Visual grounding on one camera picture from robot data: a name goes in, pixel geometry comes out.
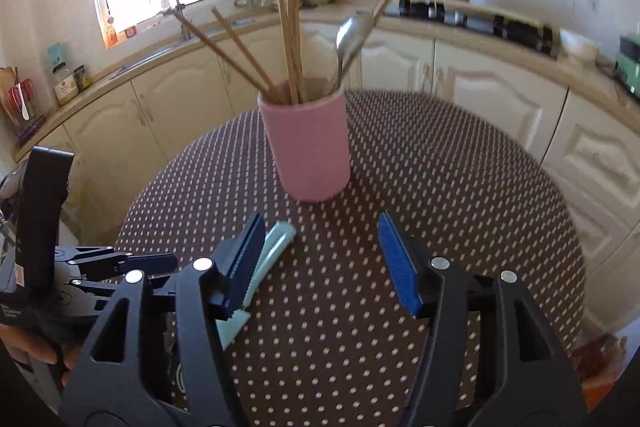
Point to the beige kitchen countertop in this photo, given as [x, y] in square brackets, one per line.
[595, 79]

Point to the cream lower kitchen cabinets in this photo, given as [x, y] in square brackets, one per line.
[500, 92]

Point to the white lidded jar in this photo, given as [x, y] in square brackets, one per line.
[66, 87]

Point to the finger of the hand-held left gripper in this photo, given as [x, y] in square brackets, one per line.
[92, 289]
[150, 263]

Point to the person's left hand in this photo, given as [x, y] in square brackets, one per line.
[27, 342]

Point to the black gas stove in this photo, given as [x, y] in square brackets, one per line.
[475, 19]

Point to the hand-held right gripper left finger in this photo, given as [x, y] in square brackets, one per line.
[250, 247]

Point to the steel faucet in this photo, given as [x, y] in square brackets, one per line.
[186, 27]

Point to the light blue box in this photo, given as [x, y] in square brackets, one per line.
[57, 54]

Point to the small dark jar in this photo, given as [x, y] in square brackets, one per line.
[81, 78]

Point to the light blue sheathed knife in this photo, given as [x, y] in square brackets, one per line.
[275, 242]

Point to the brown polka dot tablecloth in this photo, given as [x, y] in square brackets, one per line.
[425, 157]

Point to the white bowl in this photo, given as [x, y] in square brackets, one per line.
[579, 47]

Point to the steel sink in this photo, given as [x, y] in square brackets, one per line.
[150, 57]

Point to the pink cup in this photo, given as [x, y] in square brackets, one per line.
[310, 147]

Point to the small red item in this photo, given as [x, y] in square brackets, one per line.
[130, 32]

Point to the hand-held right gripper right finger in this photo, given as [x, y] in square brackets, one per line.
[400, 262]

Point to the countertop utensil holder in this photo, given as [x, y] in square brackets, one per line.
[22, 102]

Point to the green kitchen appliance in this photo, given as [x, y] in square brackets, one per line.
[629, 67]

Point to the metal spoon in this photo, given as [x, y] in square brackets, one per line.
[352, 37]

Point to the orange plastic bag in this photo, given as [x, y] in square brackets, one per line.
[597, 362]

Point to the orange packet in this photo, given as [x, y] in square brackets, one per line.
[110, 32]

